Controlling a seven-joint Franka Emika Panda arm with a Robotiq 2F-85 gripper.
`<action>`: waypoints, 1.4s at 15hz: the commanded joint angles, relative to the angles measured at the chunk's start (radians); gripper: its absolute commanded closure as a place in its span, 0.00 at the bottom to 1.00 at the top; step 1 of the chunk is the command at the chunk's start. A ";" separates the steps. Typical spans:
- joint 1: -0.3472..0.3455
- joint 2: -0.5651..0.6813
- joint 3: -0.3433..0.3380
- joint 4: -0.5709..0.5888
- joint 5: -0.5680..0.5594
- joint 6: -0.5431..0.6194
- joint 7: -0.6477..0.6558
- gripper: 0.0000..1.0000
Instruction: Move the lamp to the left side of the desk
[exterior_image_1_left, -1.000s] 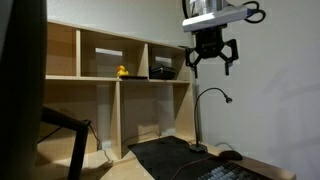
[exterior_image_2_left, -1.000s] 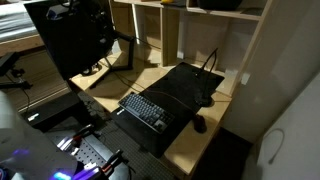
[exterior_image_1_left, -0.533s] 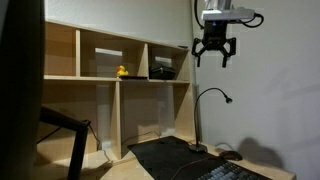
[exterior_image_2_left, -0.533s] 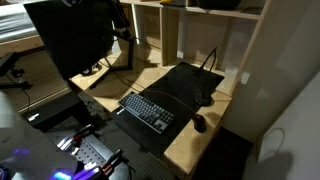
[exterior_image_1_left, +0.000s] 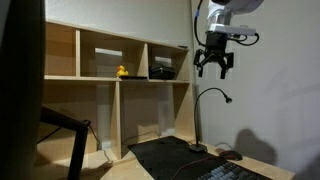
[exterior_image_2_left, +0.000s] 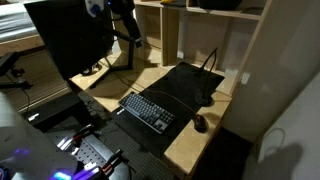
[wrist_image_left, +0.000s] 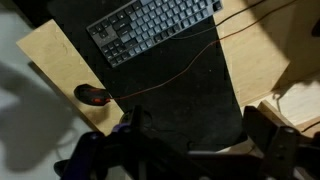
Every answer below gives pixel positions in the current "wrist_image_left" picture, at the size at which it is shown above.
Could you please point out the black desk mat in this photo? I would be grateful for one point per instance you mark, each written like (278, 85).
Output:
(173, 100)

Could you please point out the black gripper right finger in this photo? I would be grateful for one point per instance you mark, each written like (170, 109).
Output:
(280, 146)

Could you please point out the black red computer mouse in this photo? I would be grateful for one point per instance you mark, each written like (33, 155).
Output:
(90, 95)

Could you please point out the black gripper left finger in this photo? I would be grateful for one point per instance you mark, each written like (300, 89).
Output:
(110, 153)

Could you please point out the grey mechanical keyboard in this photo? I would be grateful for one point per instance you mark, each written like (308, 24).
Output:
(150, 23)

